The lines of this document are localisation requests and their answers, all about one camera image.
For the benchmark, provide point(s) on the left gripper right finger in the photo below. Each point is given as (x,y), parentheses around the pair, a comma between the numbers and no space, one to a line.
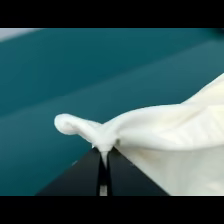
(131,181)

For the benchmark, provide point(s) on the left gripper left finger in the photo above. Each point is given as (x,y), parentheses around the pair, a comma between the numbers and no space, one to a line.
(80,180)

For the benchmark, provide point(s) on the white T-shirt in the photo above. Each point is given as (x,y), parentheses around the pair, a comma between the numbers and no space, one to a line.
(166,133)

